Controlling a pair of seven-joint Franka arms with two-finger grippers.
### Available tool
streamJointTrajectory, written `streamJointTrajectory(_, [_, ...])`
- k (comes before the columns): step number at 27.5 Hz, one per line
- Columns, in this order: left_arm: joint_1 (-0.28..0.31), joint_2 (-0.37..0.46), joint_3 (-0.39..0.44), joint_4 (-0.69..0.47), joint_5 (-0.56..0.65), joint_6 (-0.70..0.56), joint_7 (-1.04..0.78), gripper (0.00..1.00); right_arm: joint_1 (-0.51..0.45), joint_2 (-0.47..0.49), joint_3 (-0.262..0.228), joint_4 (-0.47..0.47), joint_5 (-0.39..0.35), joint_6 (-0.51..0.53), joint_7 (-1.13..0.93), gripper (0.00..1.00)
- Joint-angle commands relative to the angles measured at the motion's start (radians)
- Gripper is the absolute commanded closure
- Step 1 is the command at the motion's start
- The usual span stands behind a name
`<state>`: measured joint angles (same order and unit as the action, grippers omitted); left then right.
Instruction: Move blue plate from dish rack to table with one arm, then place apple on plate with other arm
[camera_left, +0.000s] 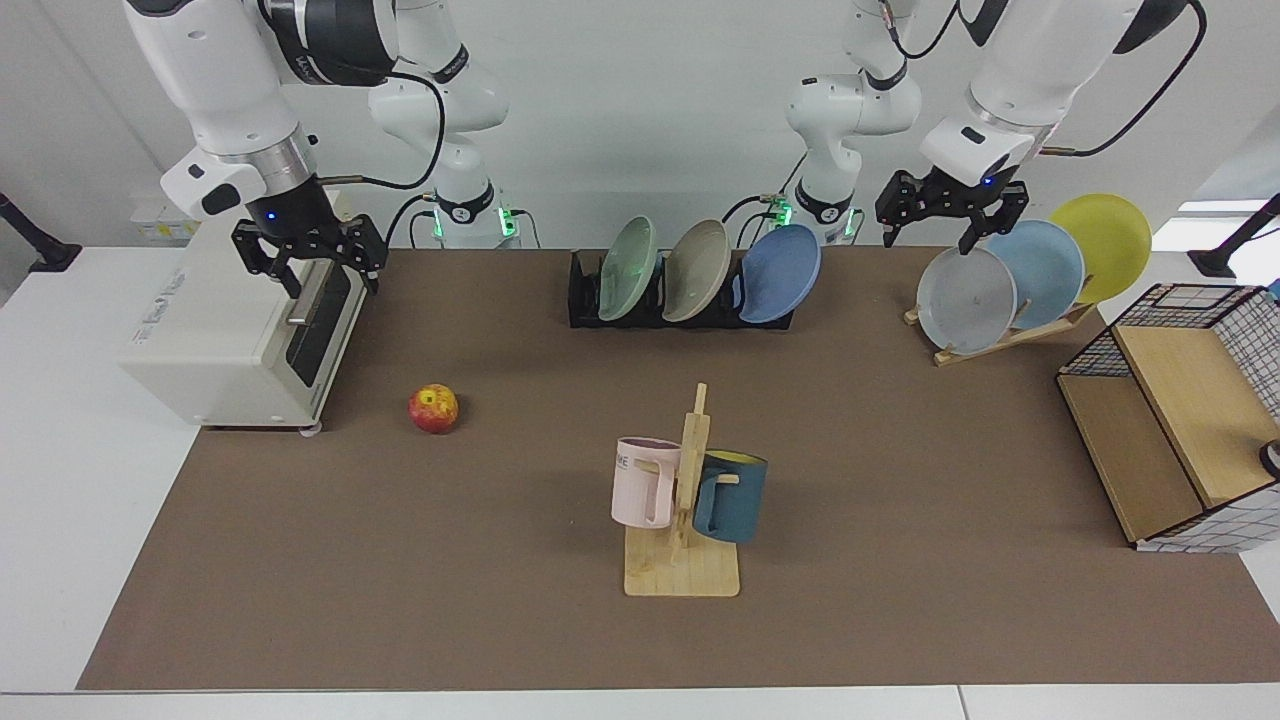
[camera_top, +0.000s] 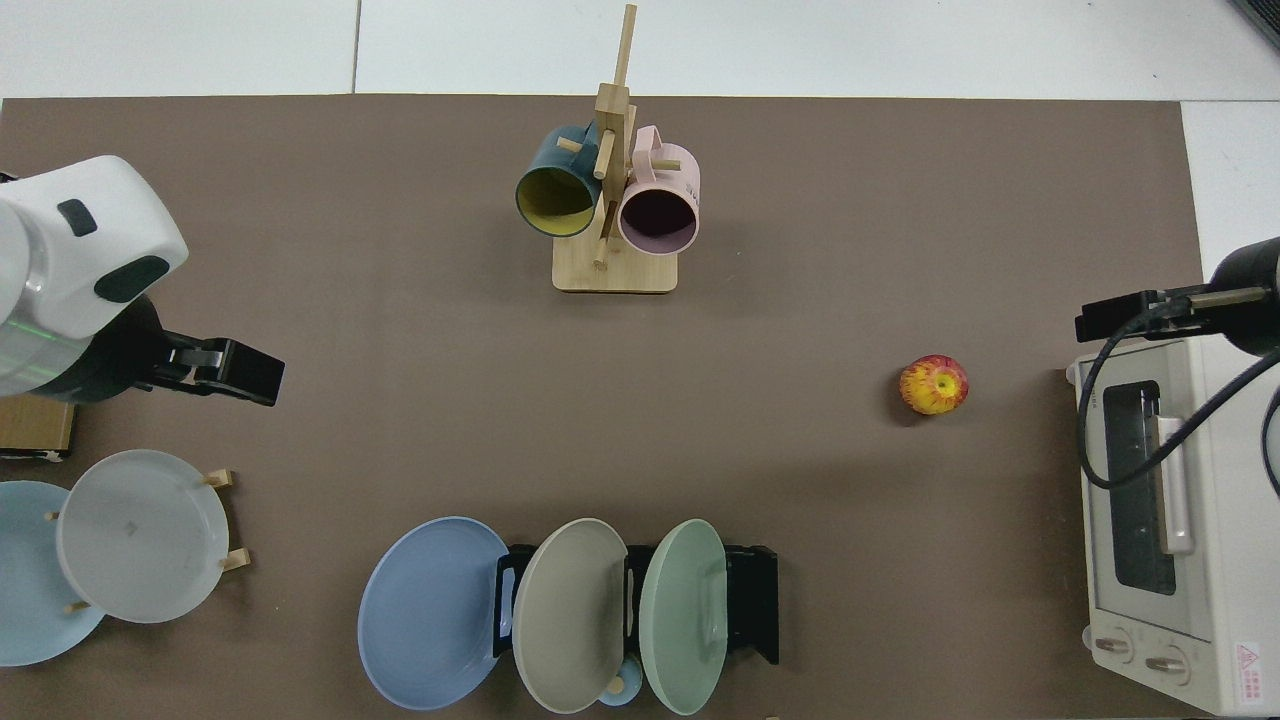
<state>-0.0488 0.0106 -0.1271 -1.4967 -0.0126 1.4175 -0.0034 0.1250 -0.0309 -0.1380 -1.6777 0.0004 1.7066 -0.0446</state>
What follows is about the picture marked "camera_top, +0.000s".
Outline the pale green plate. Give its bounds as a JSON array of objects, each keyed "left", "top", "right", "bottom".
[{"left": 639, "top": 518, "right": 729, "bottom": 716}]

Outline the small blue round thing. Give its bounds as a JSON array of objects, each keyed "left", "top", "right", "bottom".
[{"left": 597, "top": 655, "right": 643, "bottom": 708}]

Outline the wooden cup stand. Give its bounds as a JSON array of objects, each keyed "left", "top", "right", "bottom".
[{"left": 552, "top": 3, "right": 682, "bottom": 294}]

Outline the wire basket with wooden floor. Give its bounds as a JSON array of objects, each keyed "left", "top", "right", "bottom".
[{"left": 0, "top": 393, "right": 78, "bottom": 463}]

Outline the dark teal cup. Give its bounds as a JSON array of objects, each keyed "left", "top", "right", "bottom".
[{"left": 515, "top": 122, "right": 606, "bottom": 239}]

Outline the red yellow apple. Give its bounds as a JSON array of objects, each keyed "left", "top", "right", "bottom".
[{"left": 899, "top": 354, "right": 969, "bottom": 416}]

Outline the pink cup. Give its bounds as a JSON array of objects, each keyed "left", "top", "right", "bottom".
[{"left": 617, "top": 125, "right": 701, "bottom": 256}]

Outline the pale toaster oven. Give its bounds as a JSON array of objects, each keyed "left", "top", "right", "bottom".
[{"left": 1065, "top": 335, "right": 1280, "bottom": 717}]

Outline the grey white plate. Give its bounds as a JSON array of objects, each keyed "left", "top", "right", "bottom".
[{"left": 56, "top": 449, "right": 230, "bottom": 624}]

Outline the beige plate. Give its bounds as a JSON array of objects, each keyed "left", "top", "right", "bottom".
[{"left": 511, "top": 517, "right": 630, "bottom": 714}]

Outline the black dish rack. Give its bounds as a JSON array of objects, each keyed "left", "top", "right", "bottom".
[{"left": 492, "top": 544, "right": 780, "bottom": 666}]

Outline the brown table cloth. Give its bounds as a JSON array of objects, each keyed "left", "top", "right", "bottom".
[{"left": 0, "top": 95, "right": 1207, "bottom": 720}]

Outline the dark object at room edge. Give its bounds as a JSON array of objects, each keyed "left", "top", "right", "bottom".
[{"left": 1228, "top": 0, "right": 1280, "bottom": 51}]

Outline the light blue plate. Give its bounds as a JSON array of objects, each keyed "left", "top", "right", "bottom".
[{"left": 0, "top": 481, "right": 107, "bottom": 667}]

